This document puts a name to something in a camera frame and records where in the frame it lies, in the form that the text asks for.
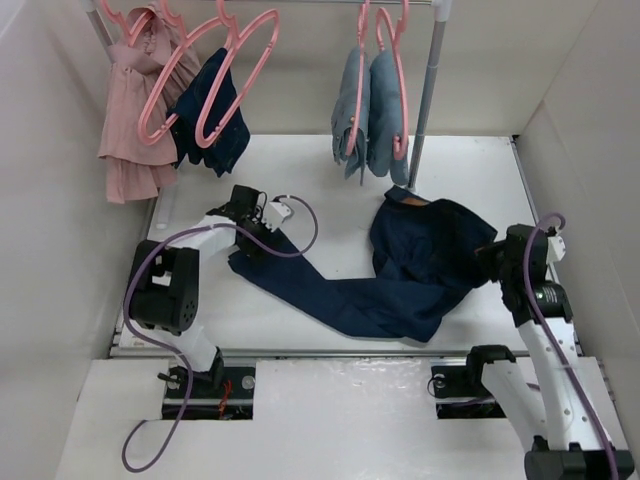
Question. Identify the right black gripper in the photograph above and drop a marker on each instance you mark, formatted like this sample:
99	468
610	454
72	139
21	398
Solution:
487	251

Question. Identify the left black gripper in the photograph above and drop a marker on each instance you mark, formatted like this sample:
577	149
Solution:
267	233

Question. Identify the dark blue denim trousers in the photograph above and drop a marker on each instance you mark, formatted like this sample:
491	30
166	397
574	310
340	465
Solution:
425	264

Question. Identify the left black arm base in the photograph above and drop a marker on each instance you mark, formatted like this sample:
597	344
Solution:
229	395

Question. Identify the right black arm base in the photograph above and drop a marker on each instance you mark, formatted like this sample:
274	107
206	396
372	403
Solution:
458	397

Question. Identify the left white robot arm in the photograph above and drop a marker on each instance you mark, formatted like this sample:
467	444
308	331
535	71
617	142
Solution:
162	297

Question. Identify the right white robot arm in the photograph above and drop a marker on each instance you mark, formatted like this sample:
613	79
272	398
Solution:
556	422

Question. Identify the pink hanger right jeans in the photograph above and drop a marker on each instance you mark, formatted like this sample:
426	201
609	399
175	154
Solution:
383	18

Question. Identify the pink hanger jeans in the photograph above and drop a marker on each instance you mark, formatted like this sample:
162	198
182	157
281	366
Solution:
362	31
383	18

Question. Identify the pink hanger with skirt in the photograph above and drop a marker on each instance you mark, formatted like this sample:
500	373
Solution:
138	29

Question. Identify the pink hanger left jeans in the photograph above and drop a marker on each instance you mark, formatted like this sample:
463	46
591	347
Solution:
362	31

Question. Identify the light blue jeans left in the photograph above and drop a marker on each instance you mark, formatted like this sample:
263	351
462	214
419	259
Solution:
342	114

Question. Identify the light blue jeans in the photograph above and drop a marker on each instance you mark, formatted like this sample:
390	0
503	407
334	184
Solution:
385	120
342	114

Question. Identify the pink pleated skirt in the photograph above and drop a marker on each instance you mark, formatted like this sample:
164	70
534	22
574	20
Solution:
135	171

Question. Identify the light blue jeans right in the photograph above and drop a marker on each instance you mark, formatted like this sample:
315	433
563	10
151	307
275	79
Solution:
385	120

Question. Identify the metal clothes rack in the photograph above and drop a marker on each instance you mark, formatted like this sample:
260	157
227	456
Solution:
234	41

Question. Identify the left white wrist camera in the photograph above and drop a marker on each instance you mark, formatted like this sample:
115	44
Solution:
276	214

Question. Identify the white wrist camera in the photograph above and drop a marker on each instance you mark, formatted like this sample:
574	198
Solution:
556	247
276	214

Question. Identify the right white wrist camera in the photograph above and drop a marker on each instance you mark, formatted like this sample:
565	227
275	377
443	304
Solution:
556	247

